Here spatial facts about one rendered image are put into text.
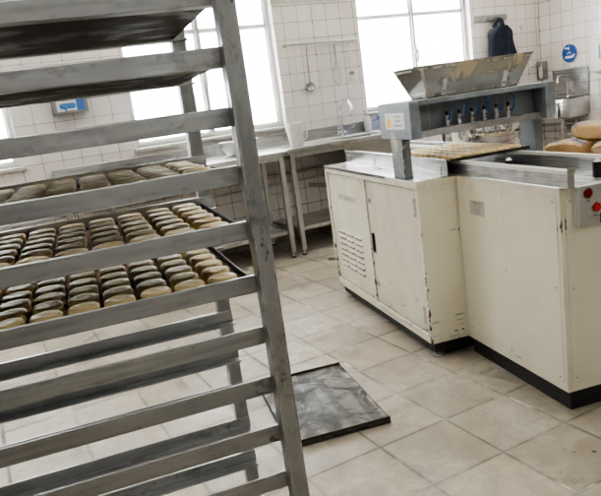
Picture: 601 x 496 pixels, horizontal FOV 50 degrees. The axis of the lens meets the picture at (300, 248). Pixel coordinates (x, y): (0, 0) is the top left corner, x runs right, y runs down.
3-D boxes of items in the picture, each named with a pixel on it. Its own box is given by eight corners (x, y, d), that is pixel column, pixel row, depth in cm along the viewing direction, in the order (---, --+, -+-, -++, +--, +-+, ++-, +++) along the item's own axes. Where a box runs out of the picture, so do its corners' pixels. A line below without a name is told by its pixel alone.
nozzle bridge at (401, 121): (385, 176, 308) (377, 104, 301) (515, 154, 326) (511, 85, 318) (415, 181, 277) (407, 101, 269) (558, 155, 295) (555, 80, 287)
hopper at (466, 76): (394, 101, 301) (391, 71, 298) (499, 87, 314) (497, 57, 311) (423, 99, 273) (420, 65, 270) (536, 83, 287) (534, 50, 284)
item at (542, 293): (468, 352, 301) (452, 161, 281) (531, 336, 309) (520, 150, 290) (570, 415, 235) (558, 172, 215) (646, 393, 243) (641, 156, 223)
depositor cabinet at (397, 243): (339, 294, 416) (324, 165, 398) (439, 273, 434) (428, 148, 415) (433, 362, 295) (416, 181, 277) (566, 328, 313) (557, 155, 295)
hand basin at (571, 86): (622, 144, 662) (619, 33, 638) (596, 150, 645) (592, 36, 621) (545, 144, 748) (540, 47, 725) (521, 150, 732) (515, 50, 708)
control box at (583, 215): (572, 225, 221) (570, 186, 218) (630, 214, 227) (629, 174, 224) (579, 227, 218) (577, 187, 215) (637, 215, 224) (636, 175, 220)
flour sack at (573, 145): (578, 158, 598) (578, 140, 594) (543, 157, 634) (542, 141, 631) (629, 147, 629) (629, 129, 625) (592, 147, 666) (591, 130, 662)
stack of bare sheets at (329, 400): (258, 388, 294) (257, 381, 294) (339, 367, 304) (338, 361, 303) (291, 450, 238) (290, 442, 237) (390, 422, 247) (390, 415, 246)
